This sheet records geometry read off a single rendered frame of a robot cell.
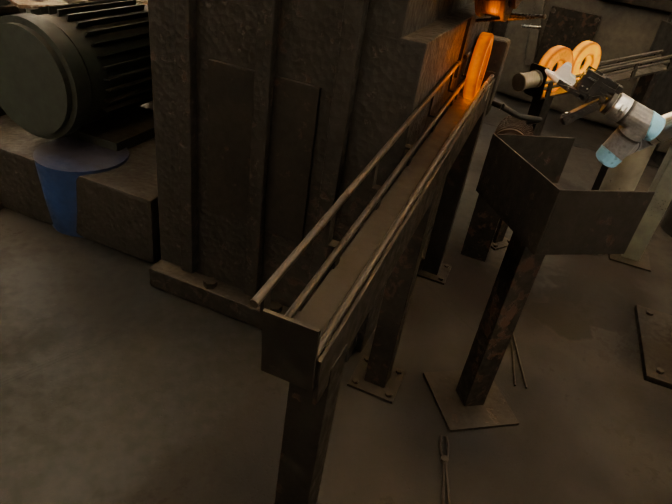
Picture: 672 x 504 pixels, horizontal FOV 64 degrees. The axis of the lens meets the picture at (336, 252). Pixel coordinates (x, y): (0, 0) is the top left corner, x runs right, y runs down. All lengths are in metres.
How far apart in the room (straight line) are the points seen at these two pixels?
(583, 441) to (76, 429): 1.26
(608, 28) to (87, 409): 3.81
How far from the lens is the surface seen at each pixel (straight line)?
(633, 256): 2.56
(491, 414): 1.56
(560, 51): 2.08
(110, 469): 1.35
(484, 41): 1.62
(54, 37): 1.93
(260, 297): 0.66
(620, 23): 4.27
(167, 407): 1.44
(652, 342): 2.08
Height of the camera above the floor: 1.09
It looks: 33 degrees down
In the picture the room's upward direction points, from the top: 9 degrees clockwise
